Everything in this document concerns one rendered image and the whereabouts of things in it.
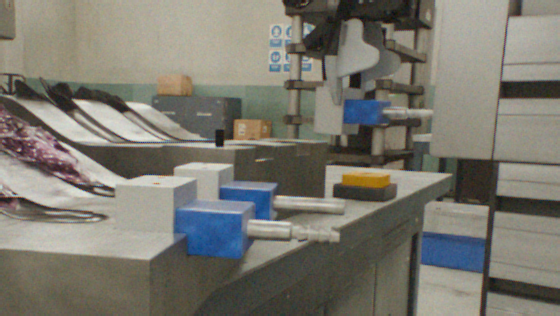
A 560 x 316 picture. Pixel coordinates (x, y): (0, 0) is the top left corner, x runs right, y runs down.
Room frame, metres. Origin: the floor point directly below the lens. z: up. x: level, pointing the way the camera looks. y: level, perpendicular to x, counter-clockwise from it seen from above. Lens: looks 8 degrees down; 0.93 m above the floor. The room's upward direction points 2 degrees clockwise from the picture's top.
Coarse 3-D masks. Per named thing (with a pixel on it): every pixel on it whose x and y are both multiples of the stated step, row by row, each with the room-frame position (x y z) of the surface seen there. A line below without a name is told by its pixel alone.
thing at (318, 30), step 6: (318, 24) 1.15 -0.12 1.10; (312, 30) 1.16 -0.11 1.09; (318, 30) 1.15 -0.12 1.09; (306, 36) 1.17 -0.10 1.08; (312, 36) 1.16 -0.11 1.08; (318, 36) 1.15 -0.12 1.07; (306, 42) 1.17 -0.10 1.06; (312, 42) 1.16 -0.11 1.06; (318, 42) 1.16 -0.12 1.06; (306, 48) 1.17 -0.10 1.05; (312, 48) 1.17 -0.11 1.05; (318, 48) 1.17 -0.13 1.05
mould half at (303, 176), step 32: (0, 96) 0.72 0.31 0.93; (64, 128) 0.69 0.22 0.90; (128, 128) 0.79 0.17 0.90; (160, 128) 0.86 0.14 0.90; (96, 160) 0.65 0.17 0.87; (128, 160) 0.63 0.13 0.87; (160, 160) 0.61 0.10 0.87; (192, 160) 0.59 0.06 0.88; (224, 160) 0.57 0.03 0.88; (288, 160) 0.68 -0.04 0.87; (320, 160) 0.77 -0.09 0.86; (288, 192) 0.69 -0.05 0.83; (320, 192) 0.78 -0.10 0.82
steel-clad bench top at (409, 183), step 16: (336, 176) 1.19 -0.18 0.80; (400, 176) 1.23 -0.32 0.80; (416, 176) 1.24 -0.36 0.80; (432, 176) 1.25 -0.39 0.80; (448, 176) 1.27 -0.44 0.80; (400, 192) 0.96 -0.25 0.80; (416, 192) 0.99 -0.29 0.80; (352, 208) 0.78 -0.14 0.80; (368, 208) 0.78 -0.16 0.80; (384, 208) 0.81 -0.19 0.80; (304, 224) 0.65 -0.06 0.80; (320, 224) 0.65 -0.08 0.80; (336, 224) 0.66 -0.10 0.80; (256, 240) 0.56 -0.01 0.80; (256, 256) 0.49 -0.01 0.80; (272, 256) 0.50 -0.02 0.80; (240, 272) 0.44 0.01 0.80
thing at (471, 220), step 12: (432, 204) 3.93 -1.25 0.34; (444, 204) 3.90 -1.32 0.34; (456, 204) 3.87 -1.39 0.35; (432, 216) 3.56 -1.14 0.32; (444, 216) 3.54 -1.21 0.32; (456, 216) 3.50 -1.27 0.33; (468, 216) 3.47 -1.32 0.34; (480, 216) 3.45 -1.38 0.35; (432, 228) 3.57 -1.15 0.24; (444, 228) 3.54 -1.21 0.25; (456, 228) 3.51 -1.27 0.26; (468, 228) 3.48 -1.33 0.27; (480, 228) 3.45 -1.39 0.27
